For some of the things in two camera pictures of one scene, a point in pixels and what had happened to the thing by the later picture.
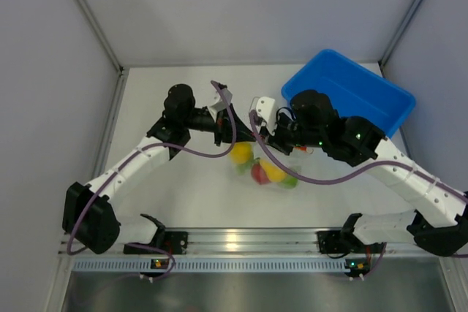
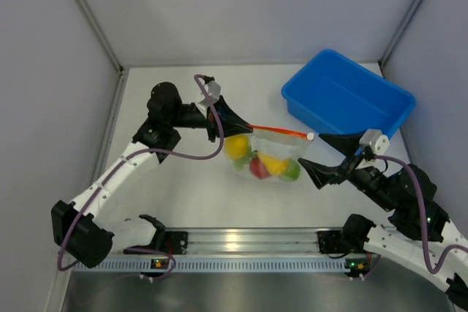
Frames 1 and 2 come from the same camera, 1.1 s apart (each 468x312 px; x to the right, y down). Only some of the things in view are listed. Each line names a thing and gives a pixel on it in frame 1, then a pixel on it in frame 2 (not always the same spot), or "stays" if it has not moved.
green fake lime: (289, 182) to (292, 171)
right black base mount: (332, 242) stays
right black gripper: (275, 140) to (345, 143)
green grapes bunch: (243, 168) to (241, 162)
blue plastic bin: (355, 89) stays
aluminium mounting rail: (235, 241) stays
